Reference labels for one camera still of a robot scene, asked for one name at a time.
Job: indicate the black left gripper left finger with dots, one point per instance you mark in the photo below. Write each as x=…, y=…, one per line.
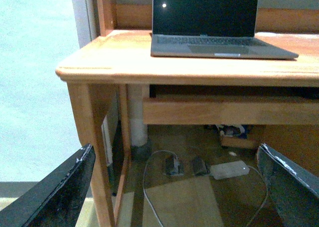
x=57, y=200

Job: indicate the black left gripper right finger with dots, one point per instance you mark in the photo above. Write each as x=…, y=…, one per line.
x=293, y=190

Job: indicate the wooden pull-out keyboard tray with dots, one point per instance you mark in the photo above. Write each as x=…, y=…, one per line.
x=194, y=104

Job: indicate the white power adapter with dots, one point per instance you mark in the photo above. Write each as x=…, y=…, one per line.
x=229, y=170

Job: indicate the wooden box with clutter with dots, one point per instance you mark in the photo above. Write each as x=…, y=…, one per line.
x=238, y=136

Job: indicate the wooden desk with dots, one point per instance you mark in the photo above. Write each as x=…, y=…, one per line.
x=121, y=56

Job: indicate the dark floor outlet box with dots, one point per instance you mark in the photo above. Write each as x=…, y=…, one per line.
x=173, y=166

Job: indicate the grey open laptop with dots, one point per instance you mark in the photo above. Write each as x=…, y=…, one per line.
x=210, y=29

